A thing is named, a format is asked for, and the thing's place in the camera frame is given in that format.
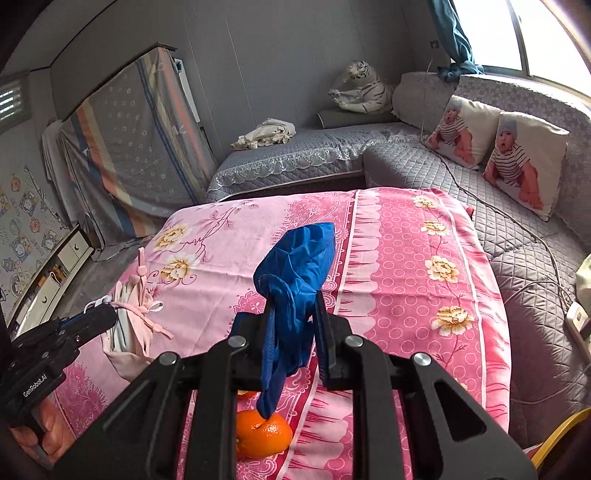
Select white cable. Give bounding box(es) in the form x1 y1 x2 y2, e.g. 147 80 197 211
418 60 578 315

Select white hanging towel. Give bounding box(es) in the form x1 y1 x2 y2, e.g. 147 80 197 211
41 120 79 227

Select wall vent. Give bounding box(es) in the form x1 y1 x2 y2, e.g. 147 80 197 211
0 74 33 134

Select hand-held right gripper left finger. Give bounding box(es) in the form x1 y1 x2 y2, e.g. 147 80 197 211
53 300 278 480

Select narrow blue curtain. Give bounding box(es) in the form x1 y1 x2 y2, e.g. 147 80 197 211
427 0 485 83

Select window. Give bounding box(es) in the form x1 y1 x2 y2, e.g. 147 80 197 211
450 0 591 97

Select striped mattress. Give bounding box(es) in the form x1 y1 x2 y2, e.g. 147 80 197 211
60 44 218 236

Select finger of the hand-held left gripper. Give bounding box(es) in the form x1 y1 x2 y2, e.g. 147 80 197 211
28 303 118 370
11 314 88 355

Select white power strip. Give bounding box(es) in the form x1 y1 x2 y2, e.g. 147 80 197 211
566 300 591 365

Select baby print pillow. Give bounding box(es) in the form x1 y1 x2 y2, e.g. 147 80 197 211
427 95 502 171
481 111 570 222

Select yellow trash bin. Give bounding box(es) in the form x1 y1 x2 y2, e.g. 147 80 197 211
524 406 591 467

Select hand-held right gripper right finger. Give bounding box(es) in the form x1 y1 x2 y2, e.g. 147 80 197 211
314 291 539 480

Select orange tangerine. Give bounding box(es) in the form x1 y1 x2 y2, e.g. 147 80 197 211
235 411 294 459

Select white tiger plush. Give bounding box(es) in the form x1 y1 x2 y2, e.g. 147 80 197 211
329 60 394 114

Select pink floral tablecloth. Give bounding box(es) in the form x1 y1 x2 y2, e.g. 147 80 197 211
11 187 512 480

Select green cloth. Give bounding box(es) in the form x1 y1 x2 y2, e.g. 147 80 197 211
575 253 591 296

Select crumpled white cloth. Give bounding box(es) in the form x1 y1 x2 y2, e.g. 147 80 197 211
231 119 297 151

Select grey quilted sofa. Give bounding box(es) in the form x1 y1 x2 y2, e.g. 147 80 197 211
205 71 591 448

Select white panel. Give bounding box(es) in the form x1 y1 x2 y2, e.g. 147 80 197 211
174 56 202 124

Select grey cushion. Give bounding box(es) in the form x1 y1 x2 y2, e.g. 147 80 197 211
316 109 398 130

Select blue cloth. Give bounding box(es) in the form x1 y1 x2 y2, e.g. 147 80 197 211
253 222 337 418

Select cartoon wall sticker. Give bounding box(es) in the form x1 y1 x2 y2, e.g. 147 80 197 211
0 166 70 301

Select white cabinet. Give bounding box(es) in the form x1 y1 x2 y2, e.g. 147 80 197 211
9 224 95 328

